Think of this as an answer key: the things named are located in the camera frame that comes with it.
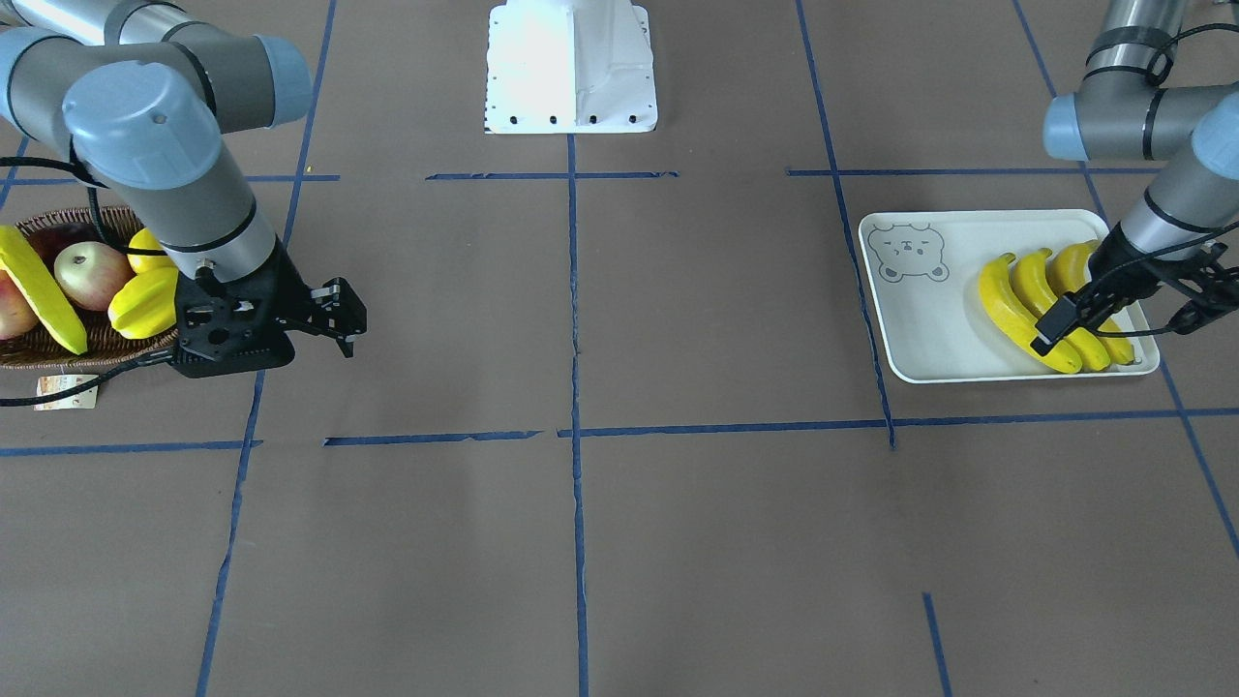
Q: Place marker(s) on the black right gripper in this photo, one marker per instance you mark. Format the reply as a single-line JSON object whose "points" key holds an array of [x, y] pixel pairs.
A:
{"points": [[283, 283]]}

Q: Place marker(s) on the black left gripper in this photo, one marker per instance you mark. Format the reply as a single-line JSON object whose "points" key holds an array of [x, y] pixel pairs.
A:
{"points": [[1129, 257]]}

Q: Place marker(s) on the yellow banana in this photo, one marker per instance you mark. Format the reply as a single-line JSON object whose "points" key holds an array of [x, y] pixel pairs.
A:
{"points": [[1010, 316], [1029, 283], [41, 291], [1069, 271]]}

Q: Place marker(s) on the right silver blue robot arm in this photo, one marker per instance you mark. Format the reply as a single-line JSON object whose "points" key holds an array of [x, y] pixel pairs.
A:
{"points": [[140, 96]]}

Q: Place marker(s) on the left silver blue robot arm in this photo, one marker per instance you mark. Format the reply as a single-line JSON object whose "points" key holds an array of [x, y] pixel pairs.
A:
{"points": [[1172, 236]]}

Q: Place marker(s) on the brown wicker basket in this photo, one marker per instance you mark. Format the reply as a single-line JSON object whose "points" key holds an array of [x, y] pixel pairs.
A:
{"points": [[38, 350]]}

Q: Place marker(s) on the yellow starfruit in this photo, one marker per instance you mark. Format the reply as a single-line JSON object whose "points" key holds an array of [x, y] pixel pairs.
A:
{"points": [[144, 307]]}

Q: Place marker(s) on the white rectangular tray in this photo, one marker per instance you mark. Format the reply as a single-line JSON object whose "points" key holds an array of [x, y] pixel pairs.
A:
{"points": [[923, 270]]}

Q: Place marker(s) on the pale green red apple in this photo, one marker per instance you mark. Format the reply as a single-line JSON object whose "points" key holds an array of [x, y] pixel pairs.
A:
{"points": [[91, 274]]}

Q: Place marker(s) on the paper price tag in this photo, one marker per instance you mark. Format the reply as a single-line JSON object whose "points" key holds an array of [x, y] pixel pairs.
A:
{"points": [[66, 392]]}

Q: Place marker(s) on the pink red apple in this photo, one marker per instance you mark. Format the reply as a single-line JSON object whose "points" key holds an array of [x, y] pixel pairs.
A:
{"points": [[17, 316]]}

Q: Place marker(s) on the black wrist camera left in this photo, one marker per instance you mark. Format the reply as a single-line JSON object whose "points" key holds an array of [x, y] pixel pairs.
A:
{"points": [[1210, 288]]}

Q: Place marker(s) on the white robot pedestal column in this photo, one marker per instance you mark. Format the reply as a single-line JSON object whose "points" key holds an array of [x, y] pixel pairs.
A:
{"points": [[570, 67]]}

